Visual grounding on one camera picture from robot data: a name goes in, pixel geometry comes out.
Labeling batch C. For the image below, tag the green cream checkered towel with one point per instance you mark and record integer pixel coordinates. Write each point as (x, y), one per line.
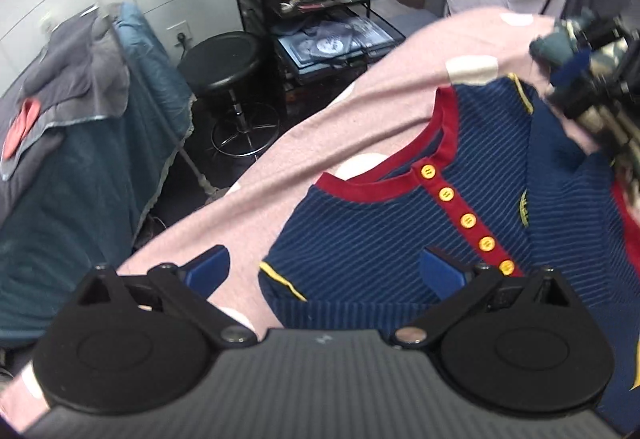
(545, 46)

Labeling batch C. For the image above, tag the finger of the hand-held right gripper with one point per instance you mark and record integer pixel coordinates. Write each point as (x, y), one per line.
(572, 69)
(605, 31)

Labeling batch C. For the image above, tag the grey towel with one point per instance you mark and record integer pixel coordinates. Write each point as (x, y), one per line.
(75, 64)

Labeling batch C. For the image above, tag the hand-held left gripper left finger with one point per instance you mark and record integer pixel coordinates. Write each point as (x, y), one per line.
(207, 267)

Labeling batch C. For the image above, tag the black round stool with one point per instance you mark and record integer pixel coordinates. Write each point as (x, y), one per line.
(222, 56)

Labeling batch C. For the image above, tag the red cloth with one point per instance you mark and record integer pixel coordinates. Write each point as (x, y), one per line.
(20, 126)

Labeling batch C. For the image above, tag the navy striped shirt red trim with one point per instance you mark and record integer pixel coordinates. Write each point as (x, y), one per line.
(380, 229)

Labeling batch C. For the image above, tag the white wall socket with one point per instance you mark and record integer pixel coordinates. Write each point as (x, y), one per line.
(180, 34)

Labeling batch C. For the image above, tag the blue printed paper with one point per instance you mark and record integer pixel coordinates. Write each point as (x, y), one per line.
(340, 41)

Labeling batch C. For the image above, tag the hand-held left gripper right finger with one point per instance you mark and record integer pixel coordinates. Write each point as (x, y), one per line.
(440, 273)

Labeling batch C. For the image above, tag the teal massage bed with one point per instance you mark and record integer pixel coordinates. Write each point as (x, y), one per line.
(75, 229)

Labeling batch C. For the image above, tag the pink spotted bed sheet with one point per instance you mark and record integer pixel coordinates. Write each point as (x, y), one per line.
(300, 144)

